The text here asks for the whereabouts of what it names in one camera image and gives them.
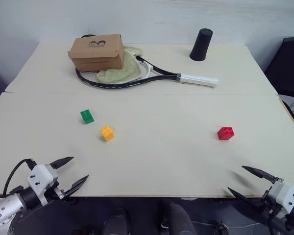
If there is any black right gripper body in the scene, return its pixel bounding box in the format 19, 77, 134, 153
260, 177, 284, 217

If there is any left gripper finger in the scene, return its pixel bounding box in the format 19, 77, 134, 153
50, 156, 75, 170
63, 174, 90, 198

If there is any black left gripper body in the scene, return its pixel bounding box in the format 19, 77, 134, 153
45, 163, 66, 200

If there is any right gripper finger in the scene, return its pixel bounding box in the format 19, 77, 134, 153
227, 187, 266, 212
241, 165, 276, 184

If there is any green toy brick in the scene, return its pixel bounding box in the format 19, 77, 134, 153
80, 109, 95, 125

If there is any red toy brick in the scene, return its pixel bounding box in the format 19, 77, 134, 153
217, 126, 236, 141

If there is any orange toy brick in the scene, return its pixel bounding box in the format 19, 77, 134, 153
99, 125, 115, 142

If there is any dark rounded shape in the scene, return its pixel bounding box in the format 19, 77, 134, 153
102, 207, 131, 235
158, 201, 197, 235

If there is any black chair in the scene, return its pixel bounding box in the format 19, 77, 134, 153
264, 36, 294, 96

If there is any pale green towel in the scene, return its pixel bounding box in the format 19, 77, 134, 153
96, 45, 143, 84

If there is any brown cardboard box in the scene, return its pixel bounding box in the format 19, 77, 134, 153
68, 33, 125, 72

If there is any black white tennis racket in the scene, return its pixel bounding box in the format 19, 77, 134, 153
75, 49, 219, 91

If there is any black upturned cup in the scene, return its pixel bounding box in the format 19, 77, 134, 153
189, 28, 214, 62

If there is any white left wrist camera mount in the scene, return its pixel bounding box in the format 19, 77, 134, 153
26, 164, 59, 207

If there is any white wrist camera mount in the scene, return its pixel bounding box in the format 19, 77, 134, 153
26, 164, 59, 207
269, 182, 294, 219

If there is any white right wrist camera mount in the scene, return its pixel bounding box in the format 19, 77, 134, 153
269, 182, 294, 219

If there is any white floor cable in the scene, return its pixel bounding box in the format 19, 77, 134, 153
192, 219, 269, 228

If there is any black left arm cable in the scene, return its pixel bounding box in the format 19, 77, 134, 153
2, 158, 38, 194

